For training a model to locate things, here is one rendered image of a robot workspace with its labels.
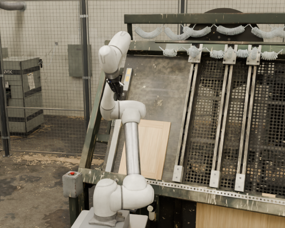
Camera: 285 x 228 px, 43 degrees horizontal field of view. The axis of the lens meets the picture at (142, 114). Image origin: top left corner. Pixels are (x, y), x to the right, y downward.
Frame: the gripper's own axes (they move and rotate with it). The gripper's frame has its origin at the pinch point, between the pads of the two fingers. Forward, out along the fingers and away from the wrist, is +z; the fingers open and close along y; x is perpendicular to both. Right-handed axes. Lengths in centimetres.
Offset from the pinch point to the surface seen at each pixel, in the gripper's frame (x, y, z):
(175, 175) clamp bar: 3, -38, 76
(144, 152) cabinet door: -6, -4, 79
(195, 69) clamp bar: -79, -17, 46
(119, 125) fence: -16, 26, 72
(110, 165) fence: 16, 18, 84
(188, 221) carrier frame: 16, -53, 126
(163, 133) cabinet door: -25, -13, 71
